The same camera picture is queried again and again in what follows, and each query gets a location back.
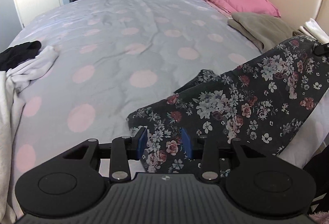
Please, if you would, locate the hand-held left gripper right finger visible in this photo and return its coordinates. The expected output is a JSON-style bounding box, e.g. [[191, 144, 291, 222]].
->
[[181, 128, 274, 182]]

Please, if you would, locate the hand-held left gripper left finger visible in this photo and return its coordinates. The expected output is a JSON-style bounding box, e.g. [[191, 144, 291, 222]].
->
[[62, 127, 149, 183]]

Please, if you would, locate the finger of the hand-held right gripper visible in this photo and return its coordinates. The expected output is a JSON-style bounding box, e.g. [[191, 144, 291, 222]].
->
[[314, 44, 329, 55]]

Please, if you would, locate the dark floral garment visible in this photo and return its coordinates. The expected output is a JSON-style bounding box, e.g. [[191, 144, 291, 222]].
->
[[127, 35, 327, 174]]

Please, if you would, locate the white crumpled cloth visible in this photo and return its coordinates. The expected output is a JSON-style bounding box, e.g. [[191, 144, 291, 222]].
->
[[299, 18, 329, 43]]

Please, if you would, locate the folded beige blanket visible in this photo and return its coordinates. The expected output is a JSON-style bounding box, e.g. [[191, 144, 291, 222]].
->
[[228, 12, 304, 51]]

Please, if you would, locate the polka dot bed cover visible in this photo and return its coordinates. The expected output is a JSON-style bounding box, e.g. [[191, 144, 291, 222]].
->
[[6, 0, 327, 181]]

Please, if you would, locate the dark cloth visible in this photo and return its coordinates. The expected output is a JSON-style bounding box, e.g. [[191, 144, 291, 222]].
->
[[303, 146, 329, 215]]

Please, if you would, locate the white garment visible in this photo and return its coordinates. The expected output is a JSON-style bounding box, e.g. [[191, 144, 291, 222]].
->
[[0, 46, 59, 217]]

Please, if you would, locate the pink fluffy cloth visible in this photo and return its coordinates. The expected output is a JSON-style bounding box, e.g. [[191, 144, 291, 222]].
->
[[308, 210, 329, 224]]

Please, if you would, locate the black garment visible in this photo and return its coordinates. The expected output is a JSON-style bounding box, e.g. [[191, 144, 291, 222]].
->
[[0, 41, 42, 71]]

